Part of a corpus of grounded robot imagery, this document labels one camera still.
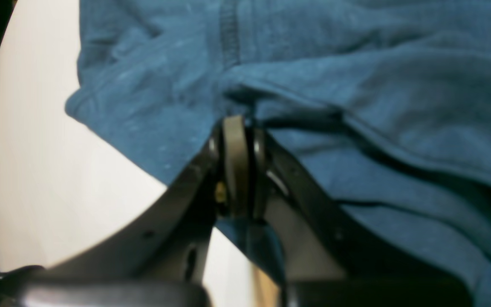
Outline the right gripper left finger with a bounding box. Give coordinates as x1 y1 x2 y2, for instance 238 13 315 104
0 116 240 307

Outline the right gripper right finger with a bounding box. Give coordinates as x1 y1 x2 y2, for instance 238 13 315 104
237 116 472 307

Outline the dark blue t-shirt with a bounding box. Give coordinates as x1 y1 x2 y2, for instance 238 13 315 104
66 0 491 307

